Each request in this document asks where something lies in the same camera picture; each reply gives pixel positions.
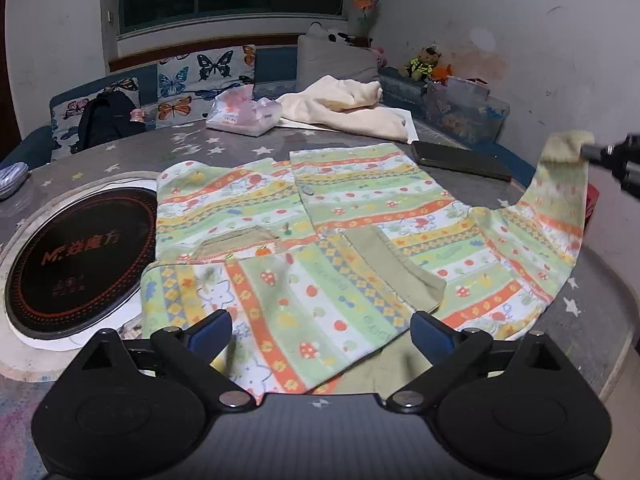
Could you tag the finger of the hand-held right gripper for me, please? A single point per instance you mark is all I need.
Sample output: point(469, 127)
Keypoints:
point(592, 152)

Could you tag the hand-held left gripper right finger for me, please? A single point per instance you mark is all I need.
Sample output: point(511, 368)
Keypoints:
point(431, 339)

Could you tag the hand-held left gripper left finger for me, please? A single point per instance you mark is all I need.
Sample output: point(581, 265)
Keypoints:
point(212, 332)

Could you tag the green orange patterned child's shirt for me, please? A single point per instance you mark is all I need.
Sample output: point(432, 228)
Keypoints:
point(350, 220)

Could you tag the red packet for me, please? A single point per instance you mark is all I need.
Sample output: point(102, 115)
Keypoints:
point(592, 205)

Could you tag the printed paper sheet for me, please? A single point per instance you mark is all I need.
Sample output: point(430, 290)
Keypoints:
point(131, 330)

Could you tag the black smartphone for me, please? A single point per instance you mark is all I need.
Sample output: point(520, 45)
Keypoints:
point(460, 161)

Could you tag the clear plastic storage box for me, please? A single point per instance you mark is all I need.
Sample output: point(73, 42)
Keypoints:
point(465, 110)

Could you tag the black round induction cooktop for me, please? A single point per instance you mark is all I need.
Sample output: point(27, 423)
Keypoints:
point(75, 260)

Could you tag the orange plush toy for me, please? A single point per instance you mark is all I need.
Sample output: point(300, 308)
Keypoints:
point(442, 73)

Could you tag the grey star-printed tablecloth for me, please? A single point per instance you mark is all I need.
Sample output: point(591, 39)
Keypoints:
point(225, 146)

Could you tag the teddy bear yellow vest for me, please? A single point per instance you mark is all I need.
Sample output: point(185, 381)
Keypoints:
point(422, 64)

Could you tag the clear plastic bag pink contents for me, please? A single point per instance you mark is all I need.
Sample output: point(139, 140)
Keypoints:
point(245, 112)

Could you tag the small pink bottle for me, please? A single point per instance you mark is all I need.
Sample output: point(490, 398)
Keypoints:
point(137, 117)

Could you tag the pink plush toy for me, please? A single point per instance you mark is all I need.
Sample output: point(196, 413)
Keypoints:
point(380, 56)

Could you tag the black backpack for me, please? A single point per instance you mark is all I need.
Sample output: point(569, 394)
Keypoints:
point(107, 119)

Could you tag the cream fleece garment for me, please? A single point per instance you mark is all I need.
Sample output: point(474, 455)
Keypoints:
point(340, 107)

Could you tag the striped fabric pouch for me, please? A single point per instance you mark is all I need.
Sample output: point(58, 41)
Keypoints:
point(10, 180)

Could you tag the large butterfly print cushion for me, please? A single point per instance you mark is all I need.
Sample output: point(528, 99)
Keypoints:
point(210, 72)

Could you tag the artificial flower bouquet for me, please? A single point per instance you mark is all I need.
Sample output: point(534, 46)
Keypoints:
point(366, 7)

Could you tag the grey pillow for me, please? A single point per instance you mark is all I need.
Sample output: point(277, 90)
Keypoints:
point(335, 62)

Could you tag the blue sofa bench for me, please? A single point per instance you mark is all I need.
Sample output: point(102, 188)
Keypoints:
point(275, 66)

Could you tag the panda plush toy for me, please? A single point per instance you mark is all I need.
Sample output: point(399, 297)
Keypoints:
point(336, 36)

